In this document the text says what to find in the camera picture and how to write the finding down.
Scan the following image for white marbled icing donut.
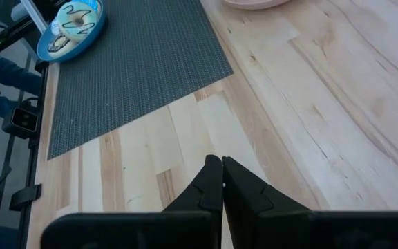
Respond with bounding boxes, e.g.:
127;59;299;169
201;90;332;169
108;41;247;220
50;17;62;36

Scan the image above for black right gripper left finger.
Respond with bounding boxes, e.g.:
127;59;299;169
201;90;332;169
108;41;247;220
41;154;224;249

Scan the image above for blue plate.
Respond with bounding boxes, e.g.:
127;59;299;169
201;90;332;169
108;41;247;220
36;0;108;64

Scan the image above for person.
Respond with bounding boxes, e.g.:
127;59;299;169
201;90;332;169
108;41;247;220
0;54;44;119

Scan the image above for black table-level camera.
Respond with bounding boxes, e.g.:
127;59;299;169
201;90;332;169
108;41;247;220
1;105;40;140

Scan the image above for black table frame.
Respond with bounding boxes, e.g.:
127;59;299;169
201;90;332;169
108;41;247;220
0;0;69;249

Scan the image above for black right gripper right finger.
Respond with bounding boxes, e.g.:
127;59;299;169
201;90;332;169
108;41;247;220
221;156;398;249

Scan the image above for pink plate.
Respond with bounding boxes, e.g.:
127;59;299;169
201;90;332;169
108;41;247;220
222;0;292;10

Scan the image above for black table clamp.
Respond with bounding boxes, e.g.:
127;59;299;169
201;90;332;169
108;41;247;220
8;183;43;212

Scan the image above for teal icing donut black lines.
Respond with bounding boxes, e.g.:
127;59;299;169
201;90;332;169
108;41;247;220
56;1;100;43

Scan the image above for grey woven placemat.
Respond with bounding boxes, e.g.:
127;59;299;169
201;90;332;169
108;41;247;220
46;0;234;160

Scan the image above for chocolate icing sprinkled donut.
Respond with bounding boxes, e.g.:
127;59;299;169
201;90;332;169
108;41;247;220
46;33;71;54

